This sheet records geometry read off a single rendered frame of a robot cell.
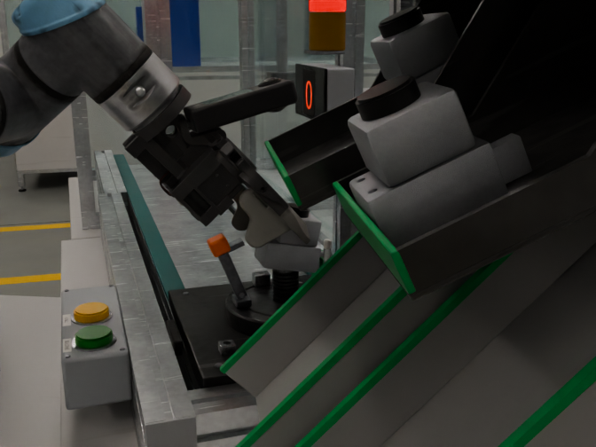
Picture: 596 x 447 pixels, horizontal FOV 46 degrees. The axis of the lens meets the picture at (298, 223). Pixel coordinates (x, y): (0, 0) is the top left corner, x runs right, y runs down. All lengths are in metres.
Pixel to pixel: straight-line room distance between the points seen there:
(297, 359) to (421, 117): 0.32
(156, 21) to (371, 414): 1.44
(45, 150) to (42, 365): 4.90
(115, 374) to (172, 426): 0.16
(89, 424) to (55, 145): 5.06
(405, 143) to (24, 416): 0.67
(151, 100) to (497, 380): 0.42
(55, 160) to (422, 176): 5.58
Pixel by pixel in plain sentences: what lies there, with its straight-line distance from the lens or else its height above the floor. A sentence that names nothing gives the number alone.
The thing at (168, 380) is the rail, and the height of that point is 0.96.
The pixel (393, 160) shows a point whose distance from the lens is 0.32.
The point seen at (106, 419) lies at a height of 0.86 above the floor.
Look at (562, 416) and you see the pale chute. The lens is 0.35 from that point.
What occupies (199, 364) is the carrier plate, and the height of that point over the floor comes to 0.97.
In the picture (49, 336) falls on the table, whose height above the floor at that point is 0.86.
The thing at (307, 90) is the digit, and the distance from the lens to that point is 0.97.
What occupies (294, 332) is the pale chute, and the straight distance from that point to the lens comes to 0.59.
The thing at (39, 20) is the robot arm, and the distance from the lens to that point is 0.69.
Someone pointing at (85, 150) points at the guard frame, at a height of 1.03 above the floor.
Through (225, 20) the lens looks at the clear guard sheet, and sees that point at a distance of 2.10.
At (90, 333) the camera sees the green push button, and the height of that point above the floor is 0.97.
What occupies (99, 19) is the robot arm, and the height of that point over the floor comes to 1.30.
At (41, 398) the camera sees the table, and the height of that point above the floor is 0.86.
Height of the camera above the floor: 1.30
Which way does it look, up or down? 16 degrees down
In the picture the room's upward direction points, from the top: straight up
